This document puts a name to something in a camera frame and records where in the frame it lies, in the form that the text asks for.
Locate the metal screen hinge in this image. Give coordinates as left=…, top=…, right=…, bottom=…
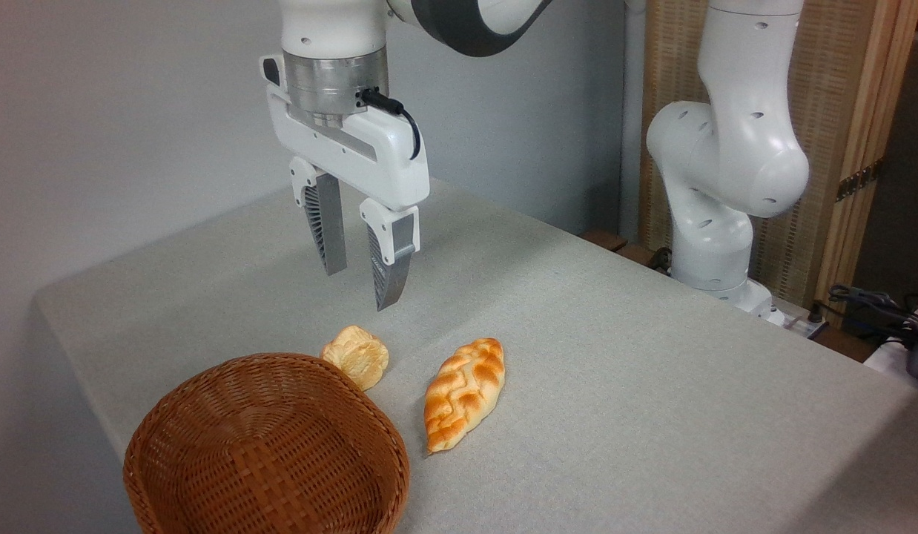
left=836, top=159, right=884, bottom=202

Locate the grey tablecloth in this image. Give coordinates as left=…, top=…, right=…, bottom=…
left=33, top=178, right=918, bottom=534

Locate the long braided bread loaf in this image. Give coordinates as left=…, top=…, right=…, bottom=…
left=423, top=338, right=506, bottom=454

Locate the small round bread roll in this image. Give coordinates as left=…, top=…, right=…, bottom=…
left=320, top=325, right=390, bottom=392

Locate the brown wicker basket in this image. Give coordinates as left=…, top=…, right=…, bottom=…
left=123, top=353, right=411, bottom=534

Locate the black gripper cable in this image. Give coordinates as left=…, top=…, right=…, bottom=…
left=360, top=88, right=423, bottom=161

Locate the wooden woven folding screen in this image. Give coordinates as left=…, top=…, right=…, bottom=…
left=637, top=0, right=918, bottom=327

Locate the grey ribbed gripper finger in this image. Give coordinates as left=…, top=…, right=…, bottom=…
left=359, top=197, right=420, bottom=312
left=289, top=156, right=349, bottom=277

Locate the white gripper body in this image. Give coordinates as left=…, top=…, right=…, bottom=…
left=260, top=53, right=431, bottom=212

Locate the black cable bundle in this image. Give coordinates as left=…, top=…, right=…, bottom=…
left=809, top=284, right=918, bottom=349

